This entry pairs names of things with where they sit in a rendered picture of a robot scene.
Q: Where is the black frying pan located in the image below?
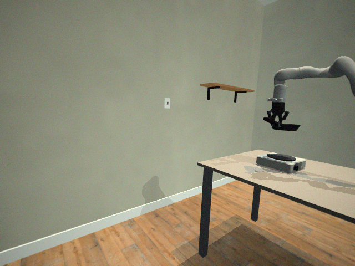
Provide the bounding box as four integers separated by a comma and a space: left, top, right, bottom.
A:
263, 117, 300, 131

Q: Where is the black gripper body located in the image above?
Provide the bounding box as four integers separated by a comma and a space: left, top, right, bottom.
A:
271, 102, 285, 116

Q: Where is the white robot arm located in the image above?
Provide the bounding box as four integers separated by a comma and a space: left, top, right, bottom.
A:
267, 56, 355, 103

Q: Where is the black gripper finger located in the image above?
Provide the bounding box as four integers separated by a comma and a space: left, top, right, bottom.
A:
277, 110, 289, 127
267, 110, 276, 120

